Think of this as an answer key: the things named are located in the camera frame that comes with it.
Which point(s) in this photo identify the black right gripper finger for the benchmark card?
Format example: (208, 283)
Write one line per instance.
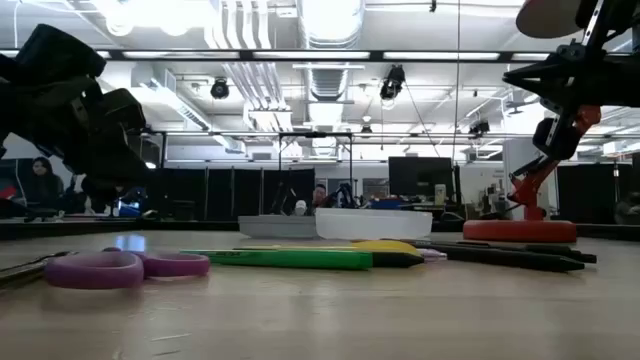
(600, 82)

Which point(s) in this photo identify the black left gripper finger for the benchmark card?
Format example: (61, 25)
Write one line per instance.
(115, 172)

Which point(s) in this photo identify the black pen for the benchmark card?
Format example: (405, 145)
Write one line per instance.
(510, 260)
(575, 254)

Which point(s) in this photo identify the green marker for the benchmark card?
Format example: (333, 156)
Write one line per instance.
(280, 259)

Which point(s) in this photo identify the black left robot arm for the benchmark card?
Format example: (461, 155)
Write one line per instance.
(55, 50)

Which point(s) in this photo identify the clear plastic supply box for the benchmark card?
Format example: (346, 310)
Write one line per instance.
(375, 225)

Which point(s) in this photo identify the blue glowing device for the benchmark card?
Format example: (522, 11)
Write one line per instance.
(131, 207)

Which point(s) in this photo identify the person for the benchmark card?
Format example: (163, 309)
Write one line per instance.
(320, 196)
(45, 185)

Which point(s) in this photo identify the black partition screen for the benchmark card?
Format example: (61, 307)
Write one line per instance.
(225, 195)

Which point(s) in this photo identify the black ceiling spotlight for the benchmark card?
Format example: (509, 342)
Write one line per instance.
(219, 89)
(392, 82)

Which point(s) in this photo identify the red desk lamp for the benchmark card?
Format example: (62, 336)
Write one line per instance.
(520, 231)

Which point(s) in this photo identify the white round object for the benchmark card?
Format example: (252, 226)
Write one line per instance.
(300, 208)

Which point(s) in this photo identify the black monitor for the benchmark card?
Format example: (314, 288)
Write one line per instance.
(420, 175)

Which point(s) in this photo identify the black overhead crossbar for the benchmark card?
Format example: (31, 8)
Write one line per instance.
(375, 55)

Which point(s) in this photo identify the light purple pen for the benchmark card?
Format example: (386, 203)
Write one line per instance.
(432, 254)

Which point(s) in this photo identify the yellow highlighter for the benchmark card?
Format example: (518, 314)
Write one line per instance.
(385, 246)

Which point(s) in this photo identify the black metal stand frame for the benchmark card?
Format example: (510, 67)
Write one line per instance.
(315, 135)

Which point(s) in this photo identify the silver ventilation duct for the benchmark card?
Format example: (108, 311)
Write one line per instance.
(327, 80)

